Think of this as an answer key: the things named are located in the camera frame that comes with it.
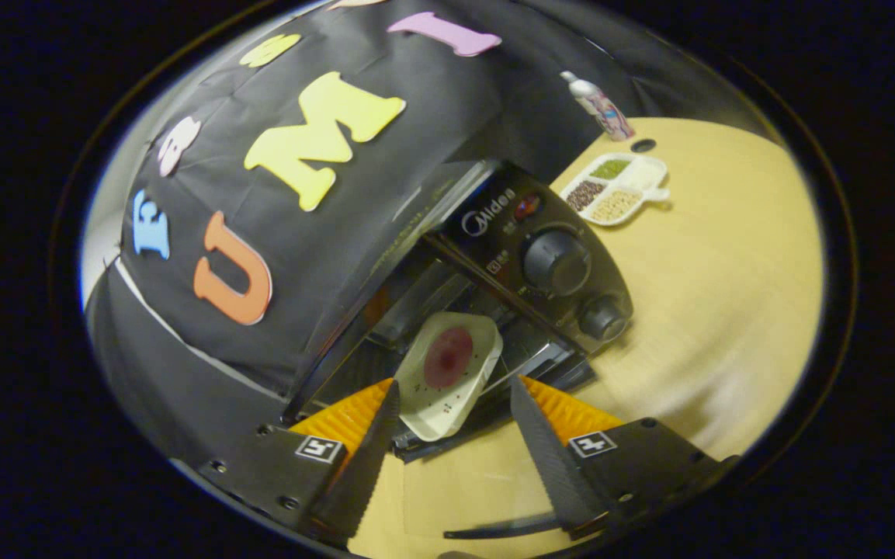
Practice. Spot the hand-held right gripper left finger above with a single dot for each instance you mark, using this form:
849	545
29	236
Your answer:
365	466

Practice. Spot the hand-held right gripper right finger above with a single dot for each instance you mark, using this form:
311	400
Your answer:
548	458

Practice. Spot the pink round ham slice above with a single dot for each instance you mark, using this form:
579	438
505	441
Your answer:
447	357

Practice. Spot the white square plate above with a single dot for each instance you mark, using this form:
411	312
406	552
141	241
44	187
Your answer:
470	341

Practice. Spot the black electric oven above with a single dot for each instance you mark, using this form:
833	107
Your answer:
556	264

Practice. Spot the pile of yellow soybeans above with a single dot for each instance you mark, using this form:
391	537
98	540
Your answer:
615	206

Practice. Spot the pile of dark red beans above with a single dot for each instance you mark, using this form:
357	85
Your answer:
585	196

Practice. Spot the pile of green beans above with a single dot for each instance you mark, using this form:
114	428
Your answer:
610	168

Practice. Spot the white compartment tray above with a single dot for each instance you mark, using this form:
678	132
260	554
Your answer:
645	175

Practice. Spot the black round table grommet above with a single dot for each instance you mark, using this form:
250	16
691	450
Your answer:
643	145

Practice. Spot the silver printed spray bottle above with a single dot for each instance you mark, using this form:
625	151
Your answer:
602	109

